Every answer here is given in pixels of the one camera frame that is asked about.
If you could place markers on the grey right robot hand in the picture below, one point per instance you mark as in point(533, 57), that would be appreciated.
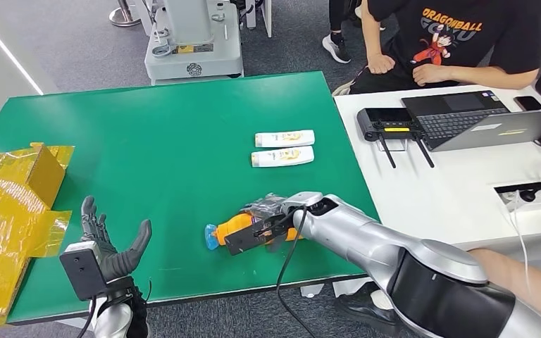
point(268, 207)

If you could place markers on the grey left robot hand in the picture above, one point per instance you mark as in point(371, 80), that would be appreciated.
point(116, 263)

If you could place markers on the orange bottle with blue cap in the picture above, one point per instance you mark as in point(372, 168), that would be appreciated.
point(233, 226)

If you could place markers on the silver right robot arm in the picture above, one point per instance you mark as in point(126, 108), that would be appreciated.
point(354, 238)

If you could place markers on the white robot base machine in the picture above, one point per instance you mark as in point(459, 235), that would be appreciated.
point(191, 51)

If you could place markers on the white shampoo bottle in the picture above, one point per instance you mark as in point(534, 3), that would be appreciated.
point(282, 138)
point(280, 157)

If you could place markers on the yellow taped cardboard box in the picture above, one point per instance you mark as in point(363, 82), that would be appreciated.
point(9, 205)

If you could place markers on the black controller with antennas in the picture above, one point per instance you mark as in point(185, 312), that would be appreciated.
point(382, 121)

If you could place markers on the standing person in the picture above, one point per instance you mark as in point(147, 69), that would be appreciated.
point(336, 46)

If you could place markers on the white furniture leg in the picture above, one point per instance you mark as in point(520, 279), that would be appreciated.
point(266, 16)

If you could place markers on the grey laptop with black keyboard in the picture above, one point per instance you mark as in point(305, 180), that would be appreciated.
point(457, 123)

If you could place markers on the seated person in black shirt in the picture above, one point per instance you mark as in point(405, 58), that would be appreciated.
point(457, 60)

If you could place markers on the metal stanchion base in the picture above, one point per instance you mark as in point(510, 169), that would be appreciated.
point(123, 16)

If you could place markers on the black power plug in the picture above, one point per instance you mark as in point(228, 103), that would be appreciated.
point(527, 195)

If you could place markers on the person with crossed bare legs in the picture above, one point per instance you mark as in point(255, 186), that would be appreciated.
point(522, 280)

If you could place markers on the black smartphone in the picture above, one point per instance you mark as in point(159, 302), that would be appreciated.
point(529, 103)

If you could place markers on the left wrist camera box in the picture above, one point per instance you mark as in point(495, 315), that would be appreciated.
point(81, 273)

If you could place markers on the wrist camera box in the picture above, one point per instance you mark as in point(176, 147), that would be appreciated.
point(245, 240)
point(81, 273)

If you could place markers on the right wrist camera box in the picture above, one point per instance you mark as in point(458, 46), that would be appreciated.
point(245, 240)

